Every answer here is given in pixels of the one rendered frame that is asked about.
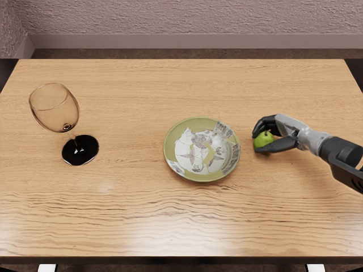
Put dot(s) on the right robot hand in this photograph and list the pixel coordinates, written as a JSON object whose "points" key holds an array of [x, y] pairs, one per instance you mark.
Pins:
{"points": [[292, 127]]}

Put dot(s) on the green pear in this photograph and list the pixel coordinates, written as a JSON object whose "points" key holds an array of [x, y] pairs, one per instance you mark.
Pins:
{"points": [[263, 140]]}

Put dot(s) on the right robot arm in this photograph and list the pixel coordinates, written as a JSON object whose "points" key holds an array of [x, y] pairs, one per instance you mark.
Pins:
{"points": [[344, 158]]}

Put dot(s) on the green patterned plate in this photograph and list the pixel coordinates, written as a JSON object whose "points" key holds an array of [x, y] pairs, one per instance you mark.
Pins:
{"points": [[201, 149]]}

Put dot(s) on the clear wine glass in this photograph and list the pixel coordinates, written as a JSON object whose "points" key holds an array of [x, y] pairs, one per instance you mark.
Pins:
{"points": [[56, 116]]}

